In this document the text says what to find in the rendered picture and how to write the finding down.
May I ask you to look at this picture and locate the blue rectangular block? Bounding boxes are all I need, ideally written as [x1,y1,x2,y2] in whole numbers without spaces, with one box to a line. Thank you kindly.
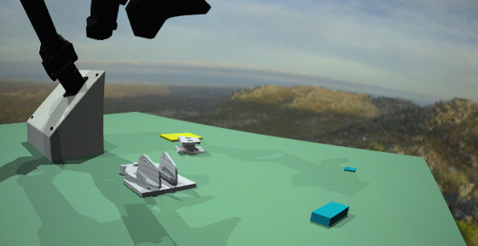
[310,202,349,227]

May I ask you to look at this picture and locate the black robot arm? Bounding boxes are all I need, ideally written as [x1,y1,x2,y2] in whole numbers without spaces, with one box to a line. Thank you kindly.
[20,0,128,97]

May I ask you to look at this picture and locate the small teal flat block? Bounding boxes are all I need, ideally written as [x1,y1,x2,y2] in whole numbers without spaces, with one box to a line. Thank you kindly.
[344,167,356,172]

